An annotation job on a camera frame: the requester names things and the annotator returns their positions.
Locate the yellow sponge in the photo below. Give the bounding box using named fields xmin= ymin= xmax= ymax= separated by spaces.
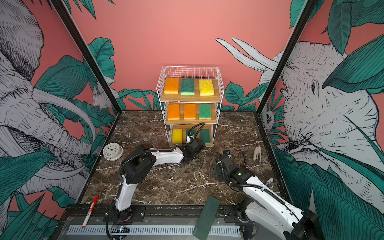
xmin=199 ymin=79 xmax=215 ymax=96
xmin=171 ymin=129 xmax=183 ymax=145

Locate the orange sponge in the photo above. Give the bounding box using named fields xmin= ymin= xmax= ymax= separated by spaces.
xmin=183 ymin=104 xmax=196 ymax=120
xmin=164 ymin=78 xmax=180 ymax=95
xmin=167 ymin=104 xmax=180 ymax=121

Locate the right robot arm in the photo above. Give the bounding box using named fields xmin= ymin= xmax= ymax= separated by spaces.
xmin=215 ymin=151 xmax=325 ymax=240

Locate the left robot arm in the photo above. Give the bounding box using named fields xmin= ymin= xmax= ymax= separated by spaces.
xmin=105 ymin=123 xmax=206 ymax=223

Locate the beige plastic clip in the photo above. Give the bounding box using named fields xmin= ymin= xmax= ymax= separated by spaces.
xmin=253 ymin=147 xmax=262 ymax=162

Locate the dark green foreground sponge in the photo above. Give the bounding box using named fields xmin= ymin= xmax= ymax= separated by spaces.
xmin=193 ymin=196 xmax=220 ymax=240

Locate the white round clock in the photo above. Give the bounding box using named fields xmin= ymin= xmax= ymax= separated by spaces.
xmin=103 ymin=143 xmax=124 ymax=162

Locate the red white marker pen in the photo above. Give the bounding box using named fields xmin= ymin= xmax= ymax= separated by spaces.
xmin=82 ymin=196 xmax=99 ymax=229

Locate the white wire three-tier shelf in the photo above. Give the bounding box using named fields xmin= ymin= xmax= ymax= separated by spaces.
xmin=157 ymin=66 xmax=224 ymax=147

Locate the white slotted cable duct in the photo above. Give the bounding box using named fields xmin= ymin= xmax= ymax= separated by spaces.
xmin=66 ymin=225 xmax=241 ymax=237

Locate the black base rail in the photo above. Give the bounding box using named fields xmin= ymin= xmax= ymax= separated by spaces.
xmin=61 ymin=204 xmax=245 ymax=223

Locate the right black frame post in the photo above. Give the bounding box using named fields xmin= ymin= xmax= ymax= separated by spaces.
xmin=256 ymin=0 xmax=318 ymax=116

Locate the black frame post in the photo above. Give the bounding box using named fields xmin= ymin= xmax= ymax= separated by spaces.
xmin=256 ymin=0 xmax=318 ymax=116
xmin=51 ymin=0 xmax=122 ymax=114

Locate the left black frame post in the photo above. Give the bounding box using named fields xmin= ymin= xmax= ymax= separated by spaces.
xmin=51 ymin=0 xmax=122 ymax=114

